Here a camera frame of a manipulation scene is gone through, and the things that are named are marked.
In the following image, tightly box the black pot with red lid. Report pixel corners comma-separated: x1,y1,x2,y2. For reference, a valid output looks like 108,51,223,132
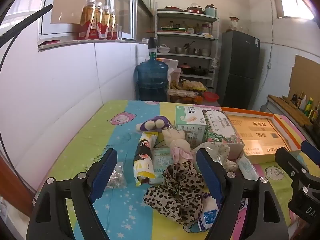
178,64,192,75

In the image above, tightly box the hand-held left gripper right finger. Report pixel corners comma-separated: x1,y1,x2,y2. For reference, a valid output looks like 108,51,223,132
196,148,292,240

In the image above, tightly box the black water pump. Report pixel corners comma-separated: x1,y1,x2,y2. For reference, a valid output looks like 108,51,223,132
148,37,157,58

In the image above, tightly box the cream teddy bear pink dress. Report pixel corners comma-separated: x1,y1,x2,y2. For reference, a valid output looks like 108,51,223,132
162,128,195,165

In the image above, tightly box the brown wooden board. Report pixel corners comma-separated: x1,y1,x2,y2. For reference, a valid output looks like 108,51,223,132
0,152,35,217

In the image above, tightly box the blue water jug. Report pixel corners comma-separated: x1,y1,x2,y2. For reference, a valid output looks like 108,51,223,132
135,58,169,102

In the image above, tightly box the printed cartoon blanket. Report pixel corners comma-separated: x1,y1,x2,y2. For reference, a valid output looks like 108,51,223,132
34,99,320,240

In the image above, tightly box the floral tissue box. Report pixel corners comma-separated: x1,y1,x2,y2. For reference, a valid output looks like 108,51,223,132
201,109,245,159

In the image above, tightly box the wooden cutting board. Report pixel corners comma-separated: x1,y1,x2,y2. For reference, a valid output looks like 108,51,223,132
267,94,313,128

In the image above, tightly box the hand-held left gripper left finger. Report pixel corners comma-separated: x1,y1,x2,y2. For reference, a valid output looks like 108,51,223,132
26,148,118,240

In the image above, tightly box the leopard print cloth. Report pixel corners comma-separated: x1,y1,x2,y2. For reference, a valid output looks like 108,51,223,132
143,162,208,225

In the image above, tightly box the thin black cable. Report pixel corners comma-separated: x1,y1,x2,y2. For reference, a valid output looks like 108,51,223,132
0,7,50,200

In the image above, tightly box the row of condiment bottles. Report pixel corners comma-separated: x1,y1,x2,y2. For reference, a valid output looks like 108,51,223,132
291,91,320,123

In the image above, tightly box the glass jar with lid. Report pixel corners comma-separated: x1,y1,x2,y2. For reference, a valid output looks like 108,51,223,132
229,17,242,32

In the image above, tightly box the dark grey fridge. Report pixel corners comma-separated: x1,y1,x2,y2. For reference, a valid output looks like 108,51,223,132
215,30,261,108

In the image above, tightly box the green tissue pack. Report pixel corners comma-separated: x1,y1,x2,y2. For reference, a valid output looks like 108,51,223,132
151,147,174,184

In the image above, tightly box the red rimmed pan lid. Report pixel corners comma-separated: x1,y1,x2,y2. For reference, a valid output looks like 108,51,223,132
184,3,204,13

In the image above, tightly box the red plastic basket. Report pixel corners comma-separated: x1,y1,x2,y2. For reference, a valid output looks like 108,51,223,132
202,92,220,101

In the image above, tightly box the small blue white packet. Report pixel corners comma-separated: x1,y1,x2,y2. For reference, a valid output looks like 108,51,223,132
197,196,222,232

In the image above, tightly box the purple plush toy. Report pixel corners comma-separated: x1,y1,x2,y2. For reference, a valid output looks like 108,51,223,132
136,116,173,132

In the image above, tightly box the row of seasoning jars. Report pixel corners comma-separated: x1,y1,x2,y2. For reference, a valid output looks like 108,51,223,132
161,20,212,35

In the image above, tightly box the brown cardboard sheet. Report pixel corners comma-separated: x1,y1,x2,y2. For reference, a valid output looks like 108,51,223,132
289,54,320,105

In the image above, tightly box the white floral fabric cap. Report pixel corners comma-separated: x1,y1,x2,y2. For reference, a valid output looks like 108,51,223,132
197,141,238,172

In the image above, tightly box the sliding window frame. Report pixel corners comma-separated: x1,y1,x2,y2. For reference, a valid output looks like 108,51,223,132
39,0,138,41

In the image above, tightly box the green white carton box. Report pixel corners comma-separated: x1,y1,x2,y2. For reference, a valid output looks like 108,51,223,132
174,105,208,148

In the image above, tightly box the orange cardboard box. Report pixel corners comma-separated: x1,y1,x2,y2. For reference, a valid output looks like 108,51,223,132
220,107,302,164

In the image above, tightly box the grey metal shelf rack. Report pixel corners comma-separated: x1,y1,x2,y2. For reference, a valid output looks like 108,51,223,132
154,2,220,93

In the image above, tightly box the teal canister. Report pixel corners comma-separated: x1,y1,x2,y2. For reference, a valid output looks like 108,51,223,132
205,4,217,17

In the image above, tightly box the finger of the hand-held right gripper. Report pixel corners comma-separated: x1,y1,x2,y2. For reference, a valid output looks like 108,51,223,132
301,141,320,167
275,147,312,181

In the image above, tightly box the steel mixing bowl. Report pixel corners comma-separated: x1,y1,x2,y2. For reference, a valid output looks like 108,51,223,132
174,45,191,55

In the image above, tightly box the white flour bag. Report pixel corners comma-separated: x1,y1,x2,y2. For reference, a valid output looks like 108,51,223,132
156,58,179,73

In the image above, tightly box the white tissue pack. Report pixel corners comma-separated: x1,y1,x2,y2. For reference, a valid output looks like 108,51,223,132
237,154,259,180

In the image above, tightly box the yellow black snack packet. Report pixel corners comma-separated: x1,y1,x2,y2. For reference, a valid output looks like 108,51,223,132
134,131,159,187

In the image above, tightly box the black wok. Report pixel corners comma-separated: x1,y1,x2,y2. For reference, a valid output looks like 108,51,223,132
191,66,214,77

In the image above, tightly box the thick black braided cable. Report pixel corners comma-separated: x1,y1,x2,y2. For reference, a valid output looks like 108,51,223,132
0,4,53,46

